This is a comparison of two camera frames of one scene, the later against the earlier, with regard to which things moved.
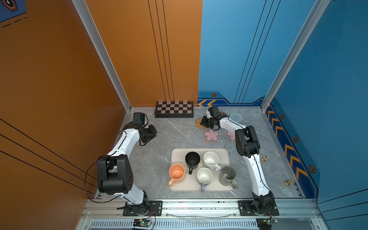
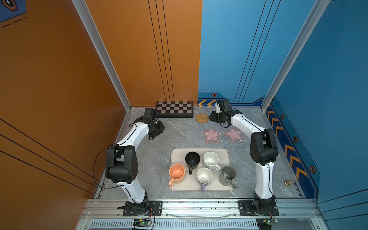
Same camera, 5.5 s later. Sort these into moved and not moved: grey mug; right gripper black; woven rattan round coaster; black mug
Moved: right gripper black; woven rattan round coaster
Not moved: black mug; grey mug
